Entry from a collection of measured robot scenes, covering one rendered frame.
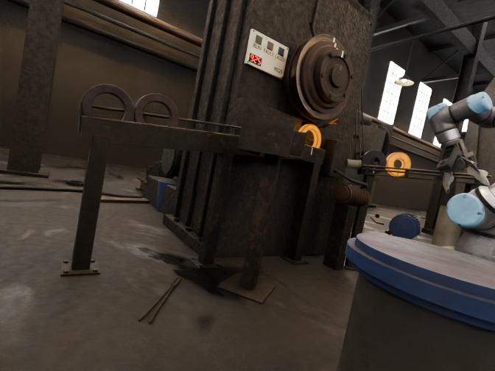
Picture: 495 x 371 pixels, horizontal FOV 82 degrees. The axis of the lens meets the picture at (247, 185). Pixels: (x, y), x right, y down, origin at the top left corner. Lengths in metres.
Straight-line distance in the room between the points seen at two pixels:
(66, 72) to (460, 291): 7.32
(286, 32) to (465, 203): 1.27
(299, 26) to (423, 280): 1.68
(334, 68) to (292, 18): 0.41
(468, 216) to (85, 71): 7.14
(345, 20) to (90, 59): 6.08
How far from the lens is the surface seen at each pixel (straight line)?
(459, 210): 1.21
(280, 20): 1.86
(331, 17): 2.16
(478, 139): 4.26
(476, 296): 0.47
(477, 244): 1.34
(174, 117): 1.30
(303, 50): 1.72
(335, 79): 1.74
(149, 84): 7.64
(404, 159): 2.07
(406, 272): 0.47
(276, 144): 1.06
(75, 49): 7.51
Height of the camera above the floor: 0.52
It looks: 4 degrees down
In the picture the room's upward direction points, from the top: 11 degrees clockwise
